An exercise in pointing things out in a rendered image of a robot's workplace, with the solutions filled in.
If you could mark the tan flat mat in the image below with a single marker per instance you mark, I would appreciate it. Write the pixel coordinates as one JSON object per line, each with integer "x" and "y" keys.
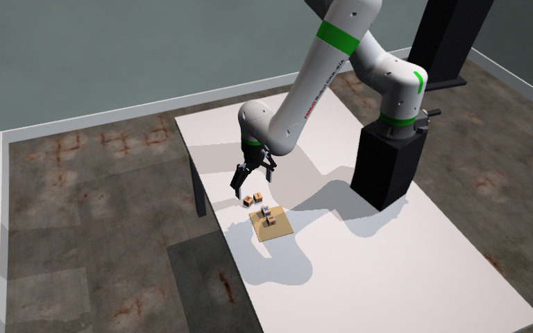
{"x": 264, "y": 231}

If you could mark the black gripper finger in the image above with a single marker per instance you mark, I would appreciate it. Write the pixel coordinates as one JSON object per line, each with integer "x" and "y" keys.
{"x": 239, "y": 177}
{"x": 269, "y": 168}

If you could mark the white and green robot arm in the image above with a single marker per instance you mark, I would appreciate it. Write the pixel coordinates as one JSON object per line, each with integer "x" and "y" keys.
{"x": 344, "y": 27}

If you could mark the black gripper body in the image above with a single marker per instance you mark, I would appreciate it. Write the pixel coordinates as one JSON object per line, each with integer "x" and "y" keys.
{"x": 249, "y": 160}

